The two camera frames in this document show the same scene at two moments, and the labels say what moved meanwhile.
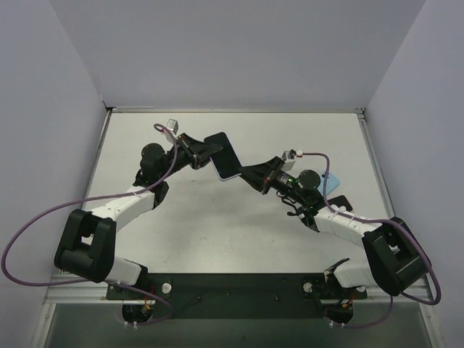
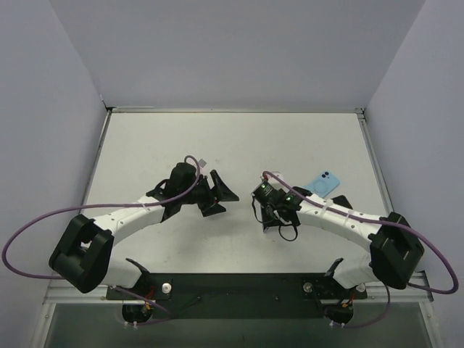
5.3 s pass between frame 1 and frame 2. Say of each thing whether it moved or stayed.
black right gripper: moved
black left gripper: moved
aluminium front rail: stayed
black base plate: stayed
